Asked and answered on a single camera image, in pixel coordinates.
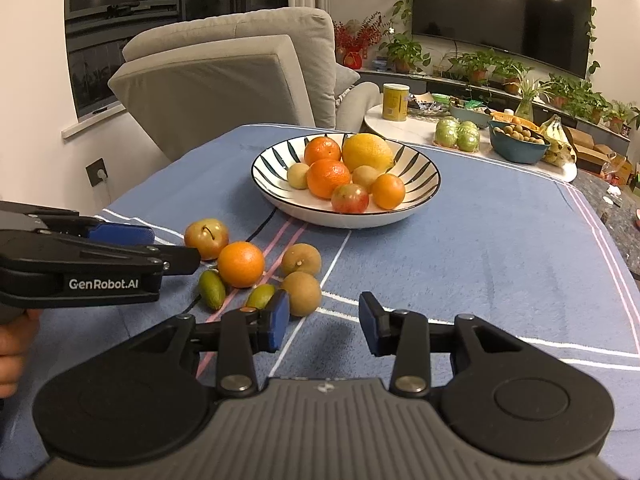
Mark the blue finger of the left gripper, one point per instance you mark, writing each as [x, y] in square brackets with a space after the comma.
[121, 234]
[65, 254]

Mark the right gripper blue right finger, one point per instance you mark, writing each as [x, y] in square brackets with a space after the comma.
[403, 334]

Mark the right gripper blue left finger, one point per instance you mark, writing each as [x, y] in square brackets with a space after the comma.
[242, 334]

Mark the small green mango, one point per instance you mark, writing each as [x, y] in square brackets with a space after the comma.
[260, 296]
[212, 289]

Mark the pale brown kiwi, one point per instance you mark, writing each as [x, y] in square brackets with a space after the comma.
[304, 291]

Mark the red green apple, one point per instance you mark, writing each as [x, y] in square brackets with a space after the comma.
[209, 236]

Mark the brown kiwi fruit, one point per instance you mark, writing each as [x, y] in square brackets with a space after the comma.
[301, 258]
[365, 176]

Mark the small back orange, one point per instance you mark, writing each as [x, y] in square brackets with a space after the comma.
[388, 191]

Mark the small red apple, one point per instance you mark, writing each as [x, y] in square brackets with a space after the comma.
[350, 198]

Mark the orange mandarin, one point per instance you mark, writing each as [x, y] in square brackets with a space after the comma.
[321, 147]
[325, 176]

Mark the large yellow lemon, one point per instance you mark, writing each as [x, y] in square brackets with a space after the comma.
[367, 149]

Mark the person's left hand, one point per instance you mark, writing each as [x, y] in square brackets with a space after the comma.
[16, 337]

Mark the blue striped tablecloth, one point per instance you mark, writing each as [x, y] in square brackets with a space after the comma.
[521, 251]

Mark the white striped ceramic bowl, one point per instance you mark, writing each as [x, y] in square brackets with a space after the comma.
[420, 175]

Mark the beige recliner armchair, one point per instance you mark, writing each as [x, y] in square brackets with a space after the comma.
[187, 83]

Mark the round white coffee table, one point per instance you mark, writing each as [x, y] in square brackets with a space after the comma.
[418, 129]

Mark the tray of green apples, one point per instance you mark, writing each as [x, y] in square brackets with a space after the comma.
[450, 133]

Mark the teal bowl of longans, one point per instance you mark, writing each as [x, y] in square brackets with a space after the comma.
[513, 149]

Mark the small teal snack dish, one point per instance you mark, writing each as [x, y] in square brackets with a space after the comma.
[478, 117]

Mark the yellow tin can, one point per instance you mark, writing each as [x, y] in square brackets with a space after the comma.
[395, 102]

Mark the bunch of bananas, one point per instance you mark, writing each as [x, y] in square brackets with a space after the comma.
[560, 150]

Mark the cardboard box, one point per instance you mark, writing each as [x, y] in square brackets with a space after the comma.
[599, 159]

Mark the dark tv console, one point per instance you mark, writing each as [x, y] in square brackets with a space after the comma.
[497, 100]

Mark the glass vase green plant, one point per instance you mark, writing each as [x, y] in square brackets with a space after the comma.
[529, 89]

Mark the potted green plant left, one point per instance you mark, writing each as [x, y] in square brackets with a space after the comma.
[404, 55]

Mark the red flower pot plant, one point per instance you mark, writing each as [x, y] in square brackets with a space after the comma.
[354, 39]

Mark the dark wall socket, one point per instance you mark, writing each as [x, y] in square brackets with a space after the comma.
[96, 172]

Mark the dark window frame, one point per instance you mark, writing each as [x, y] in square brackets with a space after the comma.
[96, 31]

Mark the wall mounted black television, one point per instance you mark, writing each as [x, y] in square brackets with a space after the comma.
[502, 12]

